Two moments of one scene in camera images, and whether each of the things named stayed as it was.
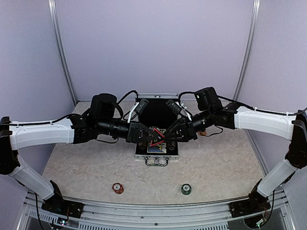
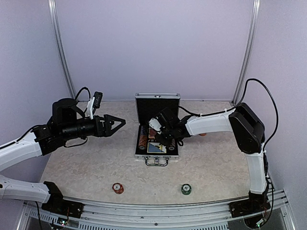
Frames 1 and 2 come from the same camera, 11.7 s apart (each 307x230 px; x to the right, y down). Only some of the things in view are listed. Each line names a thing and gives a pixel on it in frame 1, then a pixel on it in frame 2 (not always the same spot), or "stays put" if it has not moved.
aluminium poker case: [157, 116] stays put
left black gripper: [133, 133] -> [105, 130]
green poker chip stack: [186, 189] stays put
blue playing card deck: [157, 148] stays put
